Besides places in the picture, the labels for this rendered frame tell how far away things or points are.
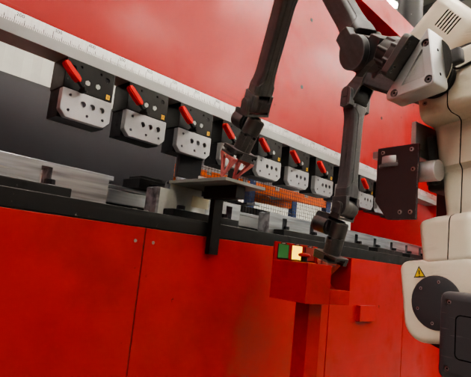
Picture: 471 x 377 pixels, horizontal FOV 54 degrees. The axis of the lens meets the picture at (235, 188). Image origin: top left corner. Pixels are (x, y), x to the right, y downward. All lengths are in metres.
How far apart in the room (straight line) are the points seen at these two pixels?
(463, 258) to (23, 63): 5.36
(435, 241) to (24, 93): 1.48
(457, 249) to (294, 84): 1.26
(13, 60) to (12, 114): 4.00
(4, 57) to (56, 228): 4.73
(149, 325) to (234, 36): 1.07
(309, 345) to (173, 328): 0.42
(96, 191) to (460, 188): 0.93
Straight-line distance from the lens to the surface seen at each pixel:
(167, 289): 1.39
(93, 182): 1.38
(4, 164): 1.28
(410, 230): 3.46
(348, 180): 1.54
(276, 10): 1.37
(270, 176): 1.87
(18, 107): 1.89
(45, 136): 1.91
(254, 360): 1.71
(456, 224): 0.99
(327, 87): 2.29
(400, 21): 3.09
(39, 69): 5.90
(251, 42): 1.90
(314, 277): 1.44
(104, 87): 1.42
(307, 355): 1.54
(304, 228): 2.08
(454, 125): 1.08
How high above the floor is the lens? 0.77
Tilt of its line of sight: 9 degrees up
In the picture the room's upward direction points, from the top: 6 degrees clockwise
